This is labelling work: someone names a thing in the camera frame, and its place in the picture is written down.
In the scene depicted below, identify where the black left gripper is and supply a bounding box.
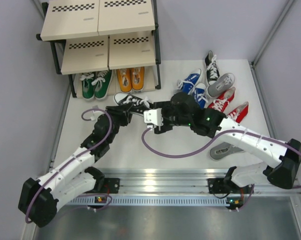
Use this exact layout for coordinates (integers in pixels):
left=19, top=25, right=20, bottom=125
left=105, top=102, right=135, bottom=144

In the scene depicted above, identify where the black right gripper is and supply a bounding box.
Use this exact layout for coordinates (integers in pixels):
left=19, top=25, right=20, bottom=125
left=152, top=102, right=192, bottom=135

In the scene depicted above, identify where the black sneaker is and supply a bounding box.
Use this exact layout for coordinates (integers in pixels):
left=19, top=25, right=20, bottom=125
left=113, top=92, right=154, bottom=117
left=204, top=50, right=220, bottom=86

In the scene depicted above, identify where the orange sneaker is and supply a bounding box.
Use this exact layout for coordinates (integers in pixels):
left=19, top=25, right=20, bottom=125
left=116, top=68, right=133, bottom=93
left=130, top=66, right=145, bottom=92

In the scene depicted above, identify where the green sneaker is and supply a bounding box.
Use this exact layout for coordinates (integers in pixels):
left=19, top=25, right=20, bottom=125
left=92, top=70, right=113, bottom=101
left=79, top=72, right=95, bottom=101

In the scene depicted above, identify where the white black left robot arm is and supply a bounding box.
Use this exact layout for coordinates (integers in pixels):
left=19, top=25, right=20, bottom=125
left=17, top=103, right=133, bottom=228

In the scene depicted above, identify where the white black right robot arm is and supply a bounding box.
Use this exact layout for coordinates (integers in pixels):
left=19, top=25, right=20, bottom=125
left=144, top=92, right=301, bottom=193

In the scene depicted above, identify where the beige black shoe shelf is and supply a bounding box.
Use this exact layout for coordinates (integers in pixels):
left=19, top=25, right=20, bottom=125
left=36, top=0, right=162, bottom=98

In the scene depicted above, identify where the blue sneaker upper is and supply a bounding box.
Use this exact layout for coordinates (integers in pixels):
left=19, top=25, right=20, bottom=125
left=176, top=68, right=203, bottom=95

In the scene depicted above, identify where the blue sneaker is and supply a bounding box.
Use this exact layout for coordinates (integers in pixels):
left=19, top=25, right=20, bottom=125
left=176, top=68, right=203, bottom=95
left=192, top=82, right=208, bottom=109

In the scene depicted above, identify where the blue sneaker lower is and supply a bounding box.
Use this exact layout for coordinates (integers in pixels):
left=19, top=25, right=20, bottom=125
left=192, top=82, right=208, bottom=109

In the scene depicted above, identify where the red sneaker upper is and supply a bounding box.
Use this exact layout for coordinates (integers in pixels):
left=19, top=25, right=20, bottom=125
left=208, top=87, right=236, bottom=113

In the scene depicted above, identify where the red sneaker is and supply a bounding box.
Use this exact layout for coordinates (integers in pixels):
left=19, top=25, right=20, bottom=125
left=208, top=87, right=236, bottom=113
left=226, top=101, right=249, bottom=123

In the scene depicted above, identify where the grey sneaker in front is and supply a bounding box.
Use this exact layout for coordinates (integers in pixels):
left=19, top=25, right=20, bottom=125
left=209, top=142, right=244, bottom=161

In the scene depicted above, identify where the grey sneaker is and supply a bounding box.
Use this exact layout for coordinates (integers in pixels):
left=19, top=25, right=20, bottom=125
left=209, top=142, right=244, bottom=161
left=206, top=73, right=236, bottom=98

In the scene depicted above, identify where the grey sneaker at back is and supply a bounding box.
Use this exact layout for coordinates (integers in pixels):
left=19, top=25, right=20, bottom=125
left=206, top=73, right=236, bottom=98

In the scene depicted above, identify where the red sneaker lower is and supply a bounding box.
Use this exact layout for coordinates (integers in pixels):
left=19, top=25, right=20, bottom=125
left=226, top=101, right=249, bottom=123

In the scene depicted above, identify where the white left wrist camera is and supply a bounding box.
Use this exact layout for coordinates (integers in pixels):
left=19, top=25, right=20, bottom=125
left=89, top=107, right=103, bottom=121

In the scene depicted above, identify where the aluminium mounting rail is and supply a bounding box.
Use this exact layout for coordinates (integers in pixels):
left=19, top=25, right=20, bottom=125
left=31, top=167, right=301, bottom=198

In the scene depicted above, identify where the grey slotted cable duct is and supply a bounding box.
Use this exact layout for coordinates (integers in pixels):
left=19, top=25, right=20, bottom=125
left=57, top=194, right=232, bottom=209

